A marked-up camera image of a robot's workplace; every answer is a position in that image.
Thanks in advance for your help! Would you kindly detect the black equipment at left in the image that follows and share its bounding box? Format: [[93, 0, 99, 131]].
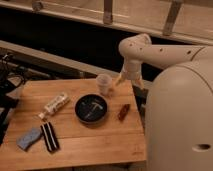
[[0, 53, 24, 145]]

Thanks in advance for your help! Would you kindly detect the blue sponge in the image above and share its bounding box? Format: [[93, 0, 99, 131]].
[[16, 127, 42, 151]]

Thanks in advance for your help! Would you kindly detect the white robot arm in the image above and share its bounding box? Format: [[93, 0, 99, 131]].
[[118, 34, 213, 171]]

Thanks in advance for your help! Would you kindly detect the small brown red object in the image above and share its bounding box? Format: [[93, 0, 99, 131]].
[[118, 104, 130, 121]]

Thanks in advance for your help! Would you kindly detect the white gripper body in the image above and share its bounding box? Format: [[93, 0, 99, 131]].
[[121, 61, 141, 80]]

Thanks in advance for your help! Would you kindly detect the white tube bottle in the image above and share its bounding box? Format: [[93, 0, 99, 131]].
[[38, 92, 69, 120]]

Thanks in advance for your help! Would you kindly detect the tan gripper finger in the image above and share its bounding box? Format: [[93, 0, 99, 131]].
[[135, 78, 145, 90], [115, 73, 125, 86]]

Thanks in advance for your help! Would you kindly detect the clear plastic cup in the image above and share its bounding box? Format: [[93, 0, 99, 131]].
[[96, 74, 112, 95]]

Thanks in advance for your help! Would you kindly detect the black ceramic bowl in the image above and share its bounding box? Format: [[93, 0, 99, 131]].
[[75, 94, 108, 124]]

